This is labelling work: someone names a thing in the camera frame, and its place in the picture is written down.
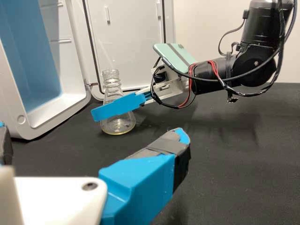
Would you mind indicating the incubator door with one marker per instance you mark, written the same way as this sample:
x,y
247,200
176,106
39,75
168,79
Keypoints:
x,y
126,42

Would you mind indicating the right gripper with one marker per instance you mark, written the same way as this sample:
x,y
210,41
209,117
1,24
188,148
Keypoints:
x,y
172,87

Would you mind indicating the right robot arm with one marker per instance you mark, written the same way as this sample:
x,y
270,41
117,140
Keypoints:
x,y
255,58

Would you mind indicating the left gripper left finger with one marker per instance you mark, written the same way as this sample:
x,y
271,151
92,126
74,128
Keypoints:
x,y
6,145

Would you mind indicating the right wrist camera phone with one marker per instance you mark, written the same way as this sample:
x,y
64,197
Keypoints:
x,y
174,56

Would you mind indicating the clear flask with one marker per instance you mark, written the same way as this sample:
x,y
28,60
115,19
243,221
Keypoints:
x,y
117,124

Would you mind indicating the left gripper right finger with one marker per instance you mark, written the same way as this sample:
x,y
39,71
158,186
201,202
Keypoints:
x,y
140,178

